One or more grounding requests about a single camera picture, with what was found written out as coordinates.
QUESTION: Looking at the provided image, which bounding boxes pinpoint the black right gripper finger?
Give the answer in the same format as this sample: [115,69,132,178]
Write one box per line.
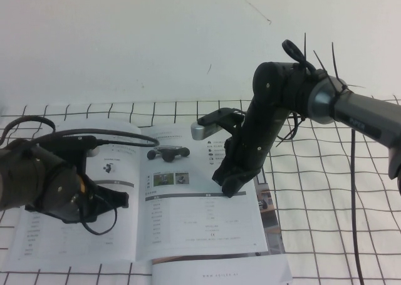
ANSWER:
[212,168,226,185]
[221,174,248,198]

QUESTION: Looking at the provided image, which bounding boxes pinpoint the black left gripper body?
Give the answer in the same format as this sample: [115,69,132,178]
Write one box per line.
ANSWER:
[24,177,111,225]

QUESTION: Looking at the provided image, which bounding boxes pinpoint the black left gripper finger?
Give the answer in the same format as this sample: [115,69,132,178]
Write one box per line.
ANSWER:
[93,184,130,203]
[108,200,129,213]

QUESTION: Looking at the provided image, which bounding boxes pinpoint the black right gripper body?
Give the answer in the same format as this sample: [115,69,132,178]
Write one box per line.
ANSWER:
[219,127,278,177]

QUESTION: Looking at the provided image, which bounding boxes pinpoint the white product catalogue book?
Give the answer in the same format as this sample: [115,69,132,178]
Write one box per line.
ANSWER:
[8,119,294,285]

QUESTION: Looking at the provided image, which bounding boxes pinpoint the white black-grid tablecloth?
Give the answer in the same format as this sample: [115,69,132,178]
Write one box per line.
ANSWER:
[0,95,401,285]

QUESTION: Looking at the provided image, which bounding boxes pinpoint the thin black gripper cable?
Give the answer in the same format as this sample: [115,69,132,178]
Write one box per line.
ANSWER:
[78,197,119,236]

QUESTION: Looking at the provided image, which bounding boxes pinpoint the silver right wrist camera with mount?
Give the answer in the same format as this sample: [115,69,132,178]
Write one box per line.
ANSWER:
[190,108,248,140]

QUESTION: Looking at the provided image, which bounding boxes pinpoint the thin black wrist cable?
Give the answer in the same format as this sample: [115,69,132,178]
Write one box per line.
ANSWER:
[275,111,310,148]

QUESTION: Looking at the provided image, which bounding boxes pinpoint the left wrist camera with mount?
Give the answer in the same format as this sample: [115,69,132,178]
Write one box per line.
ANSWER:
[59,135,102,181]

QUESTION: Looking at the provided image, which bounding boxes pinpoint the black looped cable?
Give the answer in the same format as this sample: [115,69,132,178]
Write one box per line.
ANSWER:
[281,39,317,75]

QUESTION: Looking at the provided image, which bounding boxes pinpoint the long dark cable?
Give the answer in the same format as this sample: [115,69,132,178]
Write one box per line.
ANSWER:
[348,127,368,285]

